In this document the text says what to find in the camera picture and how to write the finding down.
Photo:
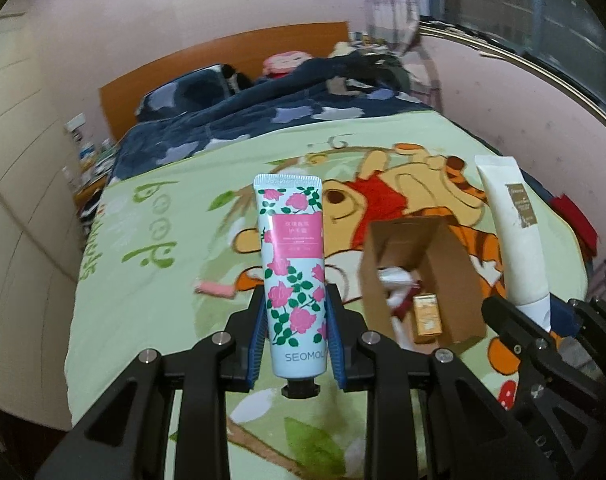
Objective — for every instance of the green cartoon printed blanket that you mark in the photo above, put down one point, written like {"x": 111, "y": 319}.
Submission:
{"x": 158, "y": 310}

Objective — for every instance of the brown cardboard box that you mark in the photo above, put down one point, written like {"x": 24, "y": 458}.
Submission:
{"x": 453, "y": 285}

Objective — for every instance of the patterned curtain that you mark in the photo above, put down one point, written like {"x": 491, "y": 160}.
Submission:
{"x": 398, "y": 15}

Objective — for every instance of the small orange box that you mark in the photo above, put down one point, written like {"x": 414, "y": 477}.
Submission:
{"x": 428, "y": 317}

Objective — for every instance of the small pink stick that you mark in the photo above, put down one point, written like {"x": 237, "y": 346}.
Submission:
{"x": 217, "y": 290}

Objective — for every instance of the wooden headboard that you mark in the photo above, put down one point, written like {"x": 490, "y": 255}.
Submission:
{"x": 183, "y": 65}

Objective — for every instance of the pile of clothes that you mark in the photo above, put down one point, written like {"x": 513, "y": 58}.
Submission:
{"x": 368, "y": 67}

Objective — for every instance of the white and red packet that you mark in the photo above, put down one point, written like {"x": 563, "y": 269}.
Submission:
{"x": 398, "y": 287}

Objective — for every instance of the dark blue pillow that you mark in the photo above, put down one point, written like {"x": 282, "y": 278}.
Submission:
{"x": 183, "y": 92}

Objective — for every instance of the rose print hand cream tube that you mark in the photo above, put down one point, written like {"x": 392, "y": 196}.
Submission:
{"x": 294, "y": 280}

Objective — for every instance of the white cream tube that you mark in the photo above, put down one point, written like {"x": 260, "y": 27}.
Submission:
{"x": 513, "y": 230}

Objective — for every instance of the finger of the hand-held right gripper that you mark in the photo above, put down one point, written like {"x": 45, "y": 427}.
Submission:
{"x": 600, "y": 330}
{"x": 520, "y": 332}

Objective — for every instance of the pink plush toy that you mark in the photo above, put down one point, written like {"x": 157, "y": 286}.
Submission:
{"x": 283, "y": 62}

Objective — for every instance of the dark blue patterned quilt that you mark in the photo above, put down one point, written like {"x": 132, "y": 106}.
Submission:
{"x": 243, "y": 120}

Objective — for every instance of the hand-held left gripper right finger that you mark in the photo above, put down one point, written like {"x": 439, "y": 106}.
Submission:
{"x": 339, "y": 350}

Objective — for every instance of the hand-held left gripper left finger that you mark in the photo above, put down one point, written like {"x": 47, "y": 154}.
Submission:
{"x": 253, "y": 347}

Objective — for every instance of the window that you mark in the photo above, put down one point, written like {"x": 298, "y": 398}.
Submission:
{"x": 543, "y": 5}

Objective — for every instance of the red cloth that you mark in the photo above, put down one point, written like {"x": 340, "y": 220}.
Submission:
{"x": 578, "y": 220}

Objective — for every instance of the cluttered bedside shelf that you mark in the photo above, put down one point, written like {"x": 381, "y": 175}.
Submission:
{"x": 90, "y": 157}

